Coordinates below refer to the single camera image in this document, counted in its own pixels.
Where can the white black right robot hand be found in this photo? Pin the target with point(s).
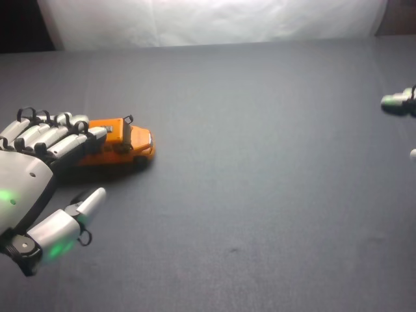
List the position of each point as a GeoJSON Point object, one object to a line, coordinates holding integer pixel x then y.
{"type": "Point", "coordinates": [395, 100]}

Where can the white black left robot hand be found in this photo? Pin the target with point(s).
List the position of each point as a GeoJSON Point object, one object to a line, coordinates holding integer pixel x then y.
{"type": "Point", "coordinates": [22, 169]}

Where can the orange toy truck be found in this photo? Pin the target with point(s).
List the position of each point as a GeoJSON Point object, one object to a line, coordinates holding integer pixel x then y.
{"type": "Point", "coordinates": [139, 136]}

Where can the grey table cloth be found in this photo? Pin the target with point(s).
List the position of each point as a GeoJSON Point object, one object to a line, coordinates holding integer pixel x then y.
{"type": "Point", "coordinates": [247, 182]}

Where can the white backdrop sheet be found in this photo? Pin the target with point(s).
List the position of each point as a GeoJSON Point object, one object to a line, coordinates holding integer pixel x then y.
{"type": "Point", "coordinates": [208, 21]}

